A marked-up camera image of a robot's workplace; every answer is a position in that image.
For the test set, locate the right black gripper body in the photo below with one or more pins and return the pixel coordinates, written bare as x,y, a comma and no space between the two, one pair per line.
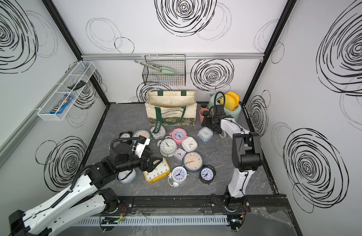
211,123

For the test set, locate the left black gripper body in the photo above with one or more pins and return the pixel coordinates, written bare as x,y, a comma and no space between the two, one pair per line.
134,162

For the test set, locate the light blue square clock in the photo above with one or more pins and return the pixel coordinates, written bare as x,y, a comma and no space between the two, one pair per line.
205,134

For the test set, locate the green round alarm clock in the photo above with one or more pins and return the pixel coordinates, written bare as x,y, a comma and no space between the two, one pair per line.
143,132

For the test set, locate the cream canvas tote bag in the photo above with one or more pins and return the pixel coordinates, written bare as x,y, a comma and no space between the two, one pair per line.
171,108

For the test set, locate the black round alarm clock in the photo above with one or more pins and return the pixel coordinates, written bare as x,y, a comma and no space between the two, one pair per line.
207,174

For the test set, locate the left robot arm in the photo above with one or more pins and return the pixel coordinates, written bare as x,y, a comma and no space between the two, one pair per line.
86,195

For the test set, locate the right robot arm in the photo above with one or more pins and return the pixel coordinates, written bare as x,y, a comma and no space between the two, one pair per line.
246,152

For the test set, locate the yellow rectangular alarm clock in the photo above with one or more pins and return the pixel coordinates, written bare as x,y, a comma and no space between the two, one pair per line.
162,171

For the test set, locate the small black twin bell clock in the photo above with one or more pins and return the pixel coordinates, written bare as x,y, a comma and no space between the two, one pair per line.
125,135

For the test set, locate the white twin bell clock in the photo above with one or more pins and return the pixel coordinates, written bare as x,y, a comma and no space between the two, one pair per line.
167,147

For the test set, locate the pale blue square clock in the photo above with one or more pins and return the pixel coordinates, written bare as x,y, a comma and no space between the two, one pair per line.
126,177

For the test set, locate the small white square clock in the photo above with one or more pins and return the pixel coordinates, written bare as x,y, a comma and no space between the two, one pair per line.
180,154

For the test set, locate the lavender white bell clock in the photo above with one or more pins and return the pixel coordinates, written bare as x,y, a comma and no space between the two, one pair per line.
177,176

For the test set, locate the pink round alarm clock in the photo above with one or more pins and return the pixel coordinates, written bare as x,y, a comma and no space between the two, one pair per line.
178,135

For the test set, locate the blue beige round clock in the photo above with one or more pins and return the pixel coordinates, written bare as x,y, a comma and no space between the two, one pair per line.
193,162

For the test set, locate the pink cup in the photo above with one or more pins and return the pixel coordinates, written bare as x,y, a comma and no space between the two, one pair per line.
203,115

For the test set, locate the yellow toast slice front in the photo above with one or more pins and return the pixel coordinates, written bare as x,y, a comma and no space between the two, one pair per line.
228,102

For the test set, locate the yellow toast slice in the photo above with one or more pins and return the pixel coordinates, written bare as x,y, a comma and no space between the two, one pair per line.
235,97
228,102

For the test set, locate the mint green toaster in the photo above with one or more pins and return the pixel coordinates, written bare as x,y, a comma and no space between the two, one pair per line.
235,114

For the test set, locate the yellow toast slice back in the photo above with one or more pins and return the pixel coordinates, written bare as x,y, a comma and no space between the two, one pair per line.
235,97

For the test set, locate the green kitchen tongs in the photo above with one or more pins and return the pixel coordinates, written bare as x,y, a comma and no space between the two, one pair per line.
163,69

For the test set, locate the blue candy packet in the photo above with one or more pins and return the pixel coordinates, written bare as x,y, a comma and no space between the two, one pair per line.
62,104

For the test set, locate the black remote control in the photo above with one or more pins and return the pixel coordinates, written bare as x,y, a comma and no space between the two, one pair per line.
77,86

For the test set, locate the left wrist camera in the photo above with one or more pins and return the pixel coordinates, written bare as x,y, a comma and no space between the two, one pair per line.
139,145

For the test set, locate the white cable duct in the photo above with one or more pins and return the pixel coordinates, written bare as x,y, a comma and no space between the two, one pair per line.
181,220

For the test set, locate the black wire basket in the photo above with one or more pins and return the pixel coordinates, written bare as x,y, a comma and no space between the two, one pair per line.
177,62

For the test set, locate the white wire wall shelf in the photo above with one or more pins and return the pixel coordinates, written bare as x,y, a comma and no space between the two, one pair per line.
79,71

